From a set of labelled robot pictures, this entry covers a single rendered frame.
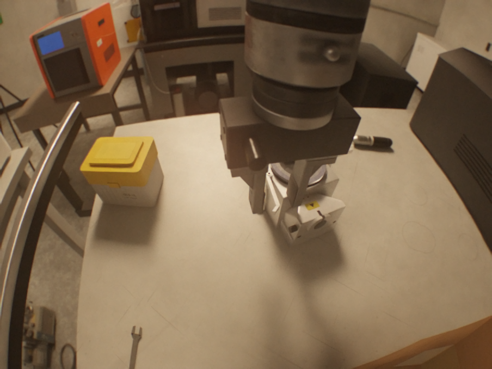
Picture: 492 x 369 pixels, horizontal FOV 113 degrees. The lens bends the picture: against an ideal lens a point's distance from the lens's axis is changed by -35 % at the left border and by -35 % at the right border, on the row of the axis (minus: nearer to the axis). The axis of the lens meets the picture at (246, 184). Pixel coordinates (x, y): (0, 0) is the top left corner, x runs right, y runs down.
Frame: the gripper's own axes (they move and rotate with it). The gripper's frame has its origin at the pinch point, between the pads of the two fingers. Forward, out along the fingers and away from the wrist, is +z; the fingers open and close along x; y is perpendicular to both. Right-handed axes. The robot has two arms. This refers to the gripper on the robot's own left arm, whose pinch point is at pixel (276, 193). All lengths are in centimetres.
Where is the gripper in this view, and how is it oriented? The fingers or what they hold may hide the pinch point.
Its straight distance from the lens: 32.3
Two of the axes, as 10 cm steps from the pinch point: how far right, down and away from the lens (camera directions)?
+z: -0.2, 6.4, 7.7
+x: 9.8, -1.5, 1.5
